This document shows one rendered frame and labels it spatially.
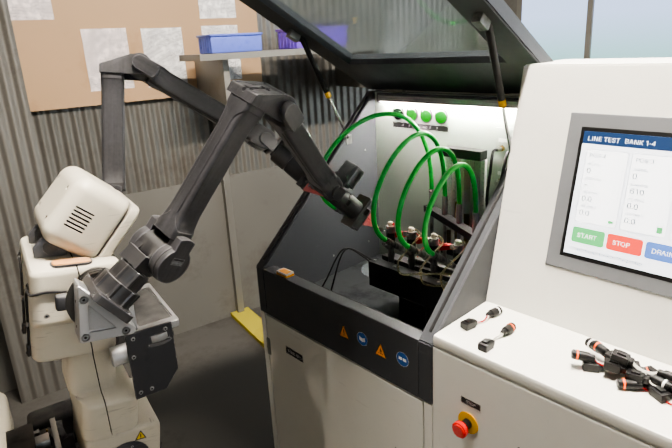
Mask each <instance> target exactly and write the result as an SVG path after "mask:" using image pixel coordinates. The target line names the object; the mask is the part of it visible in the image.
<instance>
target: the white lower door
mask: <svg viewBox="0 0 672 448"><path fill-rule="evenodd" d="M266 321H267V331H268V337H267V348H268V354H270V361H271V371H272V381H273V391H274V401H275V411H276V421H277V431H278V441H279V448H424V400H422V399H420V397H416V396H415V395H413V394H411V393H409V392H407V391H406V390H404V389H402V388H400V387H398V386H397V385H395V384H393V383H391V382H389V381H388V380H386V379H384V378H382V377H380V376H379V375H377V374H375V373H373V372H371V371H370V370H368V369H366V368H364V367H362V366H361V365H359V364H357V363H355V362H353V361H352V360H350V359H348V358H346V357H344V356H343V355H341V354H339V353H337V352H335V351H334V350H332V349H330V348H328V347H326V346H325V345H323V344H321V343H319V342H317V341H316V340H314V339H312V338H310V337H308V336H307V335H305V334H303V333H301V332H299V331H298V330H296V329H294V328H292V327H290V326H289V325H287V324H285V323H283V322H281V321H280V320H278V319H276V318H274V317H272V316H271V315H269V314H266Z"/></svg>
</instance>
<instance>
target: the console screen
mask: <svg viewBox="0 0 672 448"><path fill-rule="evenodd" d="M546 264H548V265H551V266H555V267H559V268H562V269H566V270H570V271H574V272H577V273H581V274H585V275H588V276H592V277H596V278H600V279H603V280H607V281H611V282H614V283H618V284H622V285H625V286H629V287H633V288H637V289H640V290H644V291H648V292H651V293H655V294H659V295H663V296H666V297H670V298H672V118H667V117H650V116H632V115H614V114H596V113H578V112H572V113H571V118H570V124H569V130H568V136H567V141H566V147H565V153H564V159H563V164H562V170H561V176H560V182H559V188H558V193H557V199H556V205H555V211H554V216H553V222H552V228H551V234H550V239H549V245H548V251H547V257H546Z"/></svg>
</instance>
